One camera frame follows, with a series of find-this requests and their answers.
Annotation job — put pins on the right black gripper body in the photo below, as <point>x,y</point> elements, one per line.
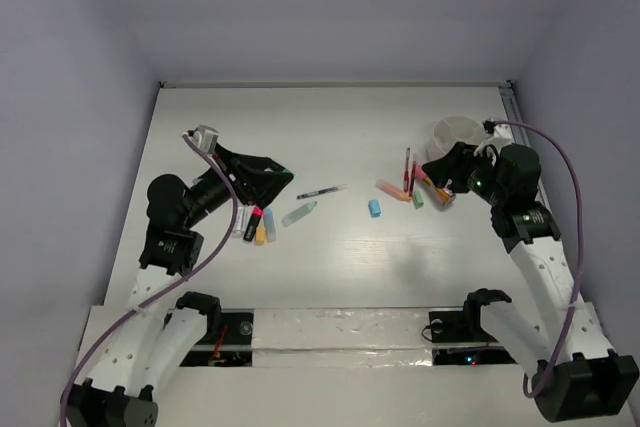
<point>477,175</point>

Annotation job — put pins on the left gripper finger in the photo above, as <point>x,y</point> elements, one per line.
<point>261,188</point>
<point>237,164</point>

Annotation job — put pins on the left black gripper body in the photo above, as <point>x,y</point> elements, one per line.
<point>233,175</point>

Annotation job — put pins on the black pink highlighter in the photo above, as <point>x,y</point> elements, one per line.
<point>252,224</point>

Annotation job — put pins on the clear blue capped pen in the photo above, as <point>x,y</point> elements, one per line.
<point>240,225</point>

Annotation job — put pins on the green pastel highlighter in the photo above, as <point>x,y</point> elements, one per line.
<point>297,214</point>

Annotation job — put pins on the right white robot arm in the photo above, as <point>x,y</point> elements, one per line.
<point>571,367</point>

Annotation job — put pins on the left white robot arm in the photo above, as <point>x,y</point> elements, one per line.
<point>117,381</point>

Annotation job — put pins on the red gel pen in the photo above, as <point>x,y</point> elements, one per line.
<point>406,175</point>
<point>412,175</point>

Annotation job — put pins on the white round pen holder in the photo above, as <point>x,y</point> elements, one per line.
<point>447,131</point>

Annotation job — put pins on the orange capped highlighter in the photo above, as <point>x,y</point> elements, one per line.
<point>260,235</point>

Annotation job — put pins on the orange pastel highlighter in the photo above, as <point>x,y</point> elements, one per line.
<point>393,191</point>

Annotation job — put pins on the dark blue gel pen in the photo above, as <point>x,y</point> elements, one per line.
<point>322,191</point>

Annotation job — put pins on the blue marker cap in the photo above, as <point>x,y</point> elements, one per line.
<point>374,208</point>

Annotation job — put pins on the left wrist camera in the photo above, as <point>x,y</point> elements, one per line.
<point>204,138</point>

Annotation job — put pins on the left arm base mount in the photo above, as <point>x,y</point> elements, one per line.
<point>229,346</point>

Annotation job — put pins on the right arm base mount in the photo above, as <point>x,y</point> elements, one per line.
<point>454,343</point>

